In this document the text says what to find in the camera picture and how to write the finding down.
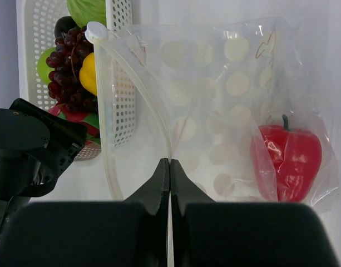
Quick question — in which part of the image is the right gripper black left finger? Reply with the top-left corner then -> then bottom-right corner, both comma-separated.
0,159 -> 170,266

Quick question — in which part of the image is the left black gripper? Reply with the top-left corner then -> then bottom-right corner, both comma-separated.
0,98 -> 87,237

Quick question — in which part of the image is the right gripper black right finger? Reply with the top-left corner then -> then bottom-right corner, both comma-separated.
170,160 -> 339,266

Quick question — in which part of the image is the red dragon fruit toy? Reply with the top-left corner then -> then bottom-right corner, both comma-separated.
48,105 -> 101,145

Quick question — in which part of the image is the yellow bell pepper toy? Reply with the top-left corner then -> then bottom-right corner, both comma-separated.
79,53 -> 97,96

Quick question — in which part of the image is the red bell pepper toy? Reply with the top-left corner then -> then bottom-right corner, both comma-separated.
250,114 -> 322,202

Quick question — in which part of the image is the clear zip top bag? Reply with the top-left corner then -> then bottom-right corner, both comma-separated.
86,17 -> 339,206

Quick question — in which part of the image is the dark red grape bunch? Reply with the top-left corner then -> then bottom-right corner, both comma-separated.
46,26 -> 98,113

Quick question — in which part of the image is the green apple toy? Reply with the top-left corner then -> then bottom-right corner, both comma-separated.
37,47 -> 55,85

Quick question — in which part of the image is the white perforated plastic basket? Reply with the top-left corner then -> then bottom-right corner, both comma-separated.
19,0 -> 139,162

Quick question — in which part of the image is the green cabbage toy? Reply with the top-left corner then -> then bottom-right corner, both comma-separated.
67,0 -> 107,27

